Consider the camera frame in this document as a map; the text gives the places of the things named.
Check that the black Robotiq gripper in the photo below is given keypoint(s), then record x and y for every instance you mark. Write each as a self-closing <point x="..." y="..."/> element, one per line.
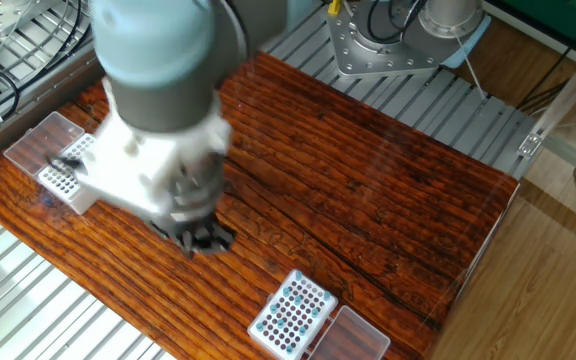
<point x="188" y="229"/>

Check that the blue pipette tip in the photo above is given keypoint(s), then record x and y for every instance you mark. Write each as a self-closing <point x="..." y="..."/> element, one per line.
<point x="289" y="348"/>
<point x="259" y="326"/>
<point x="315" y="312"/>
<point x="298" y="275"/>
<point x="280" y="322"/>
<point x="298" y="300"/>
<point x="273" y="308"/>
<point x="302" y="330"/>
<point x="286" y="291"/>
<point x="326" y="295"/>

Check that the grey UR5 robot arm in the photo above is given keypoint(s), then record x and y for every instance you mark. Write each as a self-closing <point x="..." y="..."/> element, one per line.
<point x="158" y="60"/>

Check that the white pipette tip rack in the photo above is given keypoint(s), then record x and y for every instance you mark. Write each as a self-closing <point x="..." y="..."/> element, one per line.
<point x="63" y="182"/>
<point x="274" y="345"/>

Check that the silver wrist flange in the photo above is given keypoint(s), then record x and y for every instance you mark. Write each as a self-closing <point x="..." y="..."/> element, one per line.
<point x="198" y="190"/>

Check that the clear plastic rack lid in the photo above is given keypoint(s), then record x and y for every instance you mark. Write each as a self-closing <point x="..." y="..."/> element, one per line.
<point x="353" y="335"/>
<point x="33" y="145"/>

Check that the yellow plastic clip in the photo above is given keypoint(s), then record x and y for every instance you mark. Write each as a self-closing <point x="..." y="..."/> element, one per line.
<point x="334" y="6"/>

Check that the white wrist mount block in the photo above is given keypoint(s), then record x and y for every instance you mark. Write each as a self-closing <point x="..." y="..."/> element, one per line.
<point x="133" y="170"/>

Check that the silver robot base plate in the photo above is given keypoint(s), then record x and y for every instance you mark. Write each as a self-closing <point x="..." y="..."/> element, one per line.
<point x="368" y="60"/>

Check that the aluminium frame post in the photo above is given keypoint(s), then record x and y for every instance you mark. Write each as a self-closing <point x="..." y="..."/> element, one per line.
<point x="568" y="95"/>

